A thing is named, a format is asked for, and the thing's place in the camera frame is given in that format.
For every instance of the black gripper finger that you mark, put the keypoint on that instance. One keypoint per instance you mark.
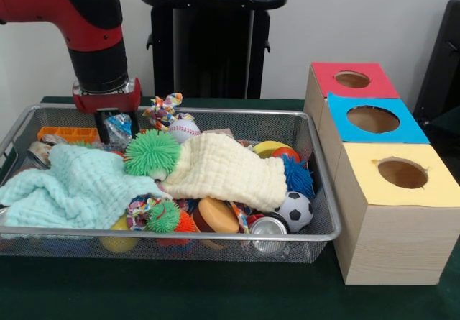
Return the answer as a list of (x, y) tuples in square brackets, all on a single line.
[(134, 122), (103, 127)]

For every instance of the wooden box with three holes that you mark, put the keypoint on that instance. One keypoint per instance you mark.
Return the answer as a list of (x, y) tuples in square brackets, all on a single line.
[(395, 244)]

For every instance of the dark green tablecloth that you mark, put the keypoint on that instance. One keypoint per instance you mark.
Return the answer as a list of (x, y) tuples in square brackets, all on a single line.
[(179, 291)]

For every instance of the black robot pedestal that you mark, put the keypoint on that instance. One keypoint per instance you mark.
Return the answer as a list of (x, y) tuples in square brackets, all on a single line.
[(215, 46)]

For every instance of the shallow metal mesh bin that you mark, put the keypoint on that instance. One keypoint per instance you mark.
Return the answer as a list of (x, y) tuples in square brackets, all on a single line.
[(233, 253)]

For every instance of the blue spiky ball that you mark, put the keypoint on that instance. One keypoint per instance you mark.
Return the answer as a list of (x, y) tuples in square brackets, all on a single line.
[(300, 176)]

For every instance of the cream waffle cloth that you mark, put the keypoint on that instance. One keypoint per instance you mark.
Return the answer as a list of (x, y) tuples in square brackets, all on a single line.
[(230, 169)]

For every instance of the mint green waffle cloth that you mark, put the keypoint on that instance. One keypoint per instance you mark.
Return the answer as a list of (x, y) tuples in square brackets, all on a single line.
[(72, 187)]

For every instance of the orange plastic block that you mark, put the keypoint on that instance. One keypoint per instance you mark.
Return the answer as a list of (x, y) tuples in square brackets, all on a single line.
[(68, 133)]

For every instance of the silver drink can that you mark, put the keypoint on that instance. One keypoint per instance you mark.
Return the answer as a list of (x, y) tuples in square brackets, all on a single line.
[(269, 226)]

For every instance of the crushed clear plastic bottle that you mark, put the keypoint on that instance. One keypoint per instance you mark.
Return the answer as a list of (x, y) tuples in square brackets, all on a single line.
[(120, 129)]

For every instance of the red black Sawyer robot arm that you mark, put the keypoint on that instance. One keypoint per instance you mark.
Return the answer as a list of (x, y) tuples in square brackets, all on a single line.
[(36, 0)]

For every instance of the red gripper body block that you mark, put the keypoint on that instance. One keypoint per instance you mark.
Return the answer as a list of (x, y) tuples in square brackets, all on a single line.
[(108, 101)]

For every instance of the black stand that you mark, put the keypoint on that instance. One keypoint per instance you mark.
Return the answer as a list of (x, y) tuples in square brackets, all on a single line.
[(445, 46)]

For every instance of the large green spiky eyed toy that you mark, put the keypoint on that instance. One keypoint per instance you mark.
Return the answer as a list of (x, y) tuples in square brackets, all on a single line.
[(151, 154)]

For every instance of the white baseball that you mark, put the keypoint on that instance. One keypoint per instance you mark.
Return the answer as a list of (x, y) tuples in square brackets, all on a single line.
[(184, 129)]

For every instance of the black white soccer ball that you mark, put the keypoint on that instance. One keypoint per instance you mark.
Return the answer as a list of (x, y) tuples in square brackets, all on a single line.
[(296, 212)]

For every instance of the small green spiky toy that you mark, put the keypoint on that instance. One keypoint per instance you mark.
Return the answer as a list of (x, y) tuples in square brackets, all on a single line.
[(163, 217)]

